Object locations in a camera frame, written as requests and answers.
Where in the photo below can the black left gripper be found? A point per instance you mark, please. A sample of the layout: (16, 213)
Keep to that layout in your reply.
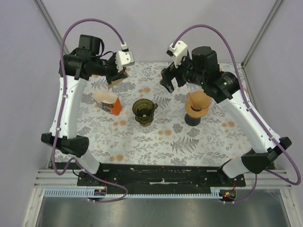
(115, 74)

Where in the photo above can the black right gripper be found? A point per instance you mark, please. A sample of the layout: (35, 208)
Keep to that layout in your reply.
(168, 74)

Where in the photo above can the single brown paper coffee filter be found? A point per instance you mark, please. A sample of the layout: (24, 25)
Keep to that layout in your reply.
(198, 100)

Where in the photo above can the dark green glass jar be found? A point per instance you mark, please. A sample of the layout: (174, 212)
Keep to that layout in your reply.
(144, 109)

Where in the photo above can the round bamboo dripper holder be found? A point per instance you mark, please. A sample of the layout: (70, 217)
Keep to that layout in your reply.
(195, 113)

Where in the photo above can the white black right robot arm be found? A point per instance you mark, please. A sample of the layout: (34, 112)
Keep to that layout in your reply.
(201, 68)

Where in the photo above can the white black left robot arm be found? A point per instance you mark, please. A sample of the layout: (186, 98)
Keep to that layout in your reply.
(75, 70)

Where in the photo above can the brown paper coffee filters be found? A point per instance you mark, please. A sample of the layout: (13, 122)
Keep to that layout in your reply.
(103, 96)

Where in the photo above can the orange coffee filter box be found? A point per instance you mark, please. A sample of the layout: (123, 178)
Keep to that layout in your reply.
(113, 109)

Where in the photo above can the floral patterned table mat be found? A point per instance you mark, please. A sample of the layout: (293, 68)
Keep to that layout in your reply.
(168, 140)

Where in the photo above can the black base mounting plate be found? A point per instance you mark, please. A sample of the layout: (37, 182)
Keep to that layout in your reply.
(147, 177)

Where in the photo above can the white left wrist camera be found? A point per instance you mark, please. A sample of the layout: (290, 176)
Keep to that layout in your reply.
(124, 58)

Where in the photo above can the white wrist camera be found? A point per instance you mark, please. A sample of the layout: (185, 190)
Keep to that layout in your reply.
(178, 51)
(124, 58)

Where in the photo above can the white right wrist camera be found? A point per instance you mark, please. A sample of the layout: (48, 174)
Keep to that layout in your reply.
(178, 51)

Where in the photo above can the aluminium front rail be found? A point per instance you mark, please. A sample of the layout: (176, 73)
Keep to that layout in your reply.
(47, 178)

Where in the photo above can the white slotted cable duct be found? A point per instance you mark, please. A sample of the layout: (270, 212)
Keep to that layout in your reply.
(105, 193)

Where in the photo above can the right aluminium frame post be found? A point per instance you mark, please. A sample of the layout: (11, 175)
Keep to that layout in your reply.
(265, 26)

